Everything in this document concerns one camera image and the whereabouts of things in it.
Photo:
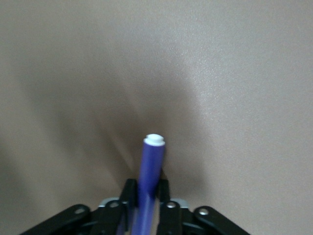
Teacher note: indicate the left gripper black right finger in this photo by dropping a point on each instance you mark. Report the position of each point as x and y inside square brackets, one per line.
[163, 193]

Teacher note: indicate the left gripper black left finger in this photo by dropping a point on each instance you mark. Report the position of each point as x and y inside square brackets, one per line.
[128, 195]

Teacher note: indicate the purple pen with white end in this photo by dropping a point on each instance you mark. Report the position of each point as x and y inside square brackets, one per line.
[150, 169]

